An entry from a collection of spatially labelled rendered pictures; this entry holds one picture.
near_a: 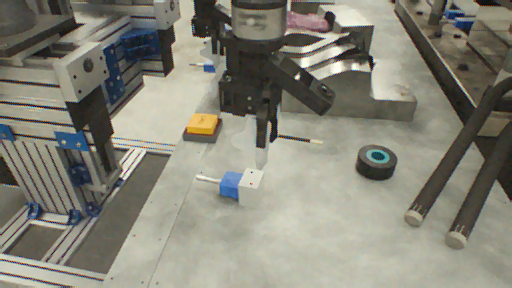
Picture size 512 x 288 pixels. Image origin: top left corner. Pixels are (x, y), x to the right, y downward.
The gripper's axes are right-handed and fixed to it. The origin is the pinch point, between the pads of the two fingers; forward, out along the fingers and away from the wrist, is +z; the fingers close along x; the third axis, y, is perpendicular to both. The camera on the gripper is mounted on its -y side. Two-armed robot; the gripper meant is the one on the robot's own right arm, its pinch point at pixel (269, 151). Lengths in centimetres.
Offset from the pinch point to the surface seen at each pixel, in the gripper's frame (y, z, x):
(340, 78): -8.8, 1.6, -35.0
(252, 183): 2.8, 7.2, 1.3
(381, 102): -19.7, 7.5, -36.6
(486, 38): -56, 8, -97
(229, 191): 7.0, 9.7, 2.1
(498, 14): -57, -1, -97
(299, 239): -7.4, 12.5, 7.0
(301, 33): 7, 3, -69
